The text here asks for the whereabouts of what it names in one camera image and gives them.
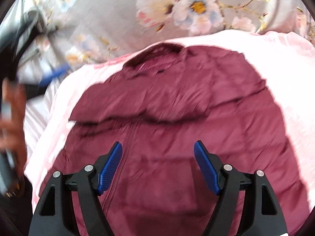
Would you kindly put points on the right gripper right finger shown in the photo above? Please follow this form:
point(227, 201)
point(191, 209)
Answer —
point(261, 213)

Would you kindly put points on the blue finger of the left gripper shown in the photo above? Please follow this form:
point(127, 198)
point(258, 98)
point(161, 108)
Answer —
point(55, 73)

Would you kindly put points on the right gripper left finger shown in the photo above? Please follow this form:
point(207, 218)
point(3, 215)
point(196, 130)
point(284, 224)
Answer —
point(54, 214)

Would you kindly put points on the maroon puffer jacket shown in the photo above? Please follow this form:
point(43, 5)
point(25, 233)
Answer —
point(163, 101)

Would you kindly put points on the person's left hand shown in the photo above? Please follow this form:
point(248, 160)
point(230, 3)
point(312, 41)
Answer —
point(14, 138)

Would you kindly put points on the grey floral quilt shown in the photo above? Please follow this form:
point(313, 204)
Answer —
point(87, 31)

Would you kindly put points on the pink towel blanket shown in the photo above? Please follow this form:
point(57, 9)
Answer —
point(285, 61)

